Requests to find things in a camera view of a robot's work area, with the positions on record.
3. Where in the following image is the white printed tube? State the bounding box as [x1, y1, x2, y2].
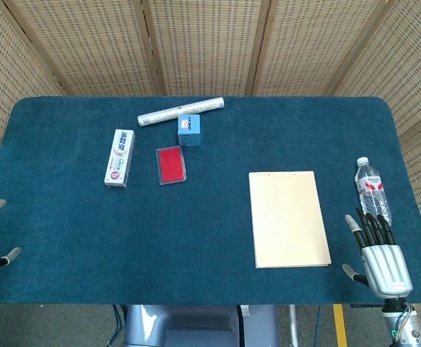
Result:
[136, 96, 226, 128]

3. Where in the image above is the red ink stamp pad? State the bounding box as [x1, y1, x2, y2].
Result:
[155, 145, 188, 187]

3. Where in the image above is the white toothpaste box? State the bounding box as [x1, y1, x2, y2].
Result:
[103, 129, 136, 189]

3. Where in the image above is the woven bamboo folding screen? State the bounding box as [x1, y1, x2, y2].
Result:
[0, 0, 421, 347]

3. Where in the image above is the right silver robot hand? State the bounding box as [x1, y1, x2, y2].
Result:
[342, 207, 414, 299]

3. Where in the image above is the yellow floor tape strip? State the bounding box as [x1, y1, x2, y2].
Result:
[332, 304, 349, 347]

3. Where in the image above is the beige notepad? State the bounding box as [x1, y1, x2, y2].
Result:
[248, 171, 332, 270]

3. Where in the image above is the blue felt table cloth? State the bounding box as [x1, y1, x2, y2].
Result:
[0, 95, 421, 306]

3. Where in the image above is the clear plastic water bottle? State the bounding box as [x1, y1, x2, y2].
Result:
[354, 156, 394, 226]

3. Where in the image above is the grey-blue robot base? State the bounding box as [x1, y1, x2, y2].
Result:
[121, 304, 280, 347]

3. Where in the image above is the blue cardboard box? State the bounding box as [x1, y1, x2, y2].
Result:
[176, 113, 202, 148]

